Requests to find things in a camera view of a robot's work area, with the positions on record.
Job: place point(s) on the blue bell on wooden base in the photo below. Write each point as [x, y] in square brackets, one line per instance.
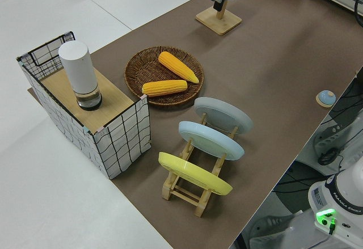
[326, 97]

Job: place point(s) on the wooden plate rack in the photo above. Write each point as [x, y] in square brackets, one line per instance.
[184, 195]

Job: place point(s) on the white bottle with glass base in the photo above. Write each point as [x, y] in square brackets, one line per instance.
[76, 67]

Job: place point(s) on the yellow plate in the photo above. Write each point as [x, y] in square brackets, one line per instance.
[193, 172]

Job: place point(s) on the wooden mug tree stand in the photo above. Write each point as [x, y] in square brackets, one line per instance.
[221, 22]

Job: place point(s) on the light blue plate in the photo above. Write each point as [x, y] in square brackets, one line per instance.
[210, 141]

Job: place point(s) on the white power strip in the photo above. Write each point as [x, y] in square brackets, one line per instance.
[329, 138]

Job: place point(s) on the grey plate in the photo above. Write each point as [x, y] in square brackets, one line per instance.
[224, 115]

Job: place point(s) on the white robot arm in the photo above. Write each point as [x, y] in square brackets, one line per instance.
[340, 195]

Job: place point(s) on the round brown wicker basket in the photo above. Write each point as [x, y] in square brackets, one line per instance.
[144, 70]

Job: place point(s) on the yellow corn cob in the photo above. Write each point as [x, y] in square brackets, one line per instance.
[164, 88]
[177, 66]

